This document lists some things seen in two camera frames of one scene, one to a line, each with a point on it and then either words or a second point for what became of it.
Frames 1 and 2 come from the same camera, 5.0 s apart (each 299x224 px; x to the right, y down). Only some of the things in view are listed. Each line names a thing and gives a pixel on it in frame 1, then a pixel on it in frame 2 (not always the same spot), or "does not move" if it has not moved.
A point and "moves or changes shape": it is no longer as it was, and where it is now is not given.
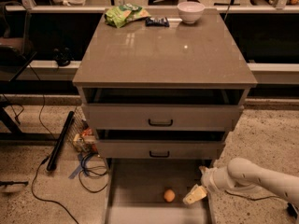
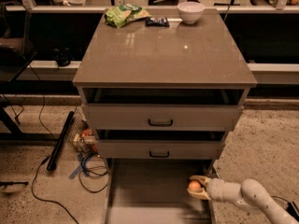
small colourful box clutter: [86, 141] does not move
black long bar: [53, 160] does not move
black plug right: [291, 210] does not move
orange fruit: [169, 195] moves or changes shape
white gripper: [207, 177] to [215, 189]
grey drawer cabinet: [161, 92] does not move
